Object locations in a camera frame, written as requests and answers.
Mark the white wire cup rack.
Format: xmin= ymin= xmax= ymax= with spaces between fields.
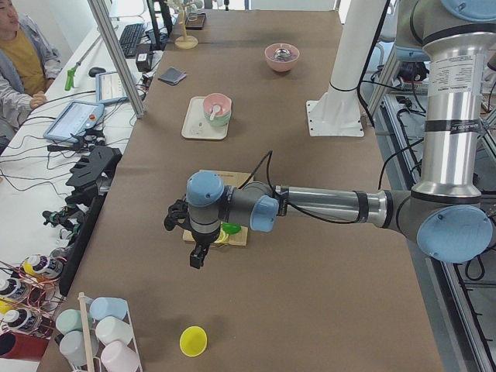
xmin=56 ymin=293 xmax=143 ymax=371

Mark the mint green cup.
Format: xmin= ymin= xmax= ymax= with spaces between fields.
xmin=55 ymin=309 xmax=83 ymax=335

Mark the small pink bowl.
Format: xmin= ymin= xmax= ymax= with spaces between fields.
xmin=203 ymin=93 xmax=232 ymax=119

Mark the white cup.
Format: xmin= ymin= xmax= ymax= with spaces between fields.
xmin=95 ymin=316 xmax=133 ymax=346

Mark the pink cup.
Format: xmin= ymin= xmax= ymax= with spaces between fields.
xmin=101 ymin=341 xmax=140 ymax=372

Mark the green handled tool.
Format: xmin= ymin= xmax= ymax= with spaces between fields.
xmin=64 ymin=36 xmax=102 ymax=91

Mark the yellow paint bottle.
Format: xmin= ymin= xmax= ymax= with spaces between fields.
xmin=25 ymin=255 xmax=64 ymax=280

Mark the blue teach pendant far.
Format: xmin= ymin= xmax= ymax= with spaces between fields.
xmin=95 ymin=71 xmax=128 ymax=105

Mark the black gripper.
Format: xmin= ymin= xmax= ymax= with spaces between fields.
xmin=164 ymin=199 xmax=210 ymax=270

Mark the wooden cutting board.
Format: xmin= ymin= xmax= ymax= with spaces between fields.
xmin=182 ymin=170 xmax=250 ymax=246

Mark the cream rectangular tray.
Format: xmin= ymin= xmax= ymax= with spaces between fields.
xmin=181 ymin=96 xmax=229 ymax=140

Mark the black tool holder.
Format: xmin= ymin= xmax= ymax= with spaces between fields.
xmin=65 ymin=146 xmax=122 ymax=206

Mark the green lime toy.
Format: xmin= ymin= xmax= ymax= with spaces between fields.
xmin=222 ymin=222 xmax=242 ymax=235

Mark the light blue cup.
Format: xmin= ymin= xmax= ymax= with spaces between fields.
xmin=90 ymin=297 xmax=128 ymax=321

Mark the wooden mug tree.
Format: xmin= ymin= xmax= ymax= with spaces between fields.
xmin=165 ymin=0 xmax=203 ymax=50

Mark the metal cup in bowl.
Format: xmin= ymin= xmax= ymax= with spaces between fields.
xmin=272 ymin=46 xmax=297 ymax=63

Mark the white spoon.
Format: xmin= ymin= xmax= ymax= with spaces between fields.
xmin=209 ymin=105 xmax=222 ymax=120

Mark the green bowl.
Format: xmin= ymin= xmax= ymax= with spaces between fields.
xmin=203 ymin=110 xmax=232 ymax=127

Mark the seated person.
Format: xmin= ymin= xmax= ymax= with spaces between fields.
xmin=1 ymin=1 xmax=61 ymax=133

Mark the black computer mouse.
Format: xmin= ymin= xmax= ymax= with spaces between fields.
xmin=88 ymin=67 xmax=106 ymax=78

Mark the blue teach pendant near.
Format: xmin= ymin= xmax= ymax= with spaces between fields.
xmin=43 ymin=100 xmax=105 ymax=143

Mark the lemon half toy lower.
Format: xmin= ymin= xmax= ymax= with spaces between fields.
xmin=213 ymin=229 xmax=229 ymax=246

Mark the black keyboard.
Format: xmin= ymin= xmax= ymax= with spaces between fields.
xmin=119 ymin=23 xmax=145 ymax=59

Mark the grey folded cloth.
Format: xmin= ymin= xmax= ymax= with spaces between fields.
xmin=158 ymin=67 xmax=187 ymax=86

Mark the blue teach pendant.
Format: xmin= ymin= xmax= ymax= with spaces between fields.
xmin=95 ymin=71 xmax=128 ymax=105
xmin=43 ymin=100 xmax=105 ymax=143

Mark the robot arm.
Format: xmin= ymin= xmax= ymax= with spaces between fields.
xmin=164 ymin=1 xmax=495 ymax=268

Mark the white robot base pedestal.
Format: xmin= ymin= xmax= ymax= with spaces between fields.
xmin=306 ymin=0 xmax=389 ymax=137

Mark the large pink bowl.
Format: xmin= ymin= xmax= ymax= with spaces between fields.
xmin=264 ymin=43 xmax=300 ymax=72

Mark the grey cup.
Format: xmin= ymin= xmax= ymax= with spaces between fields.
xmin=59 ymin=330 xmax=87 ymax=367

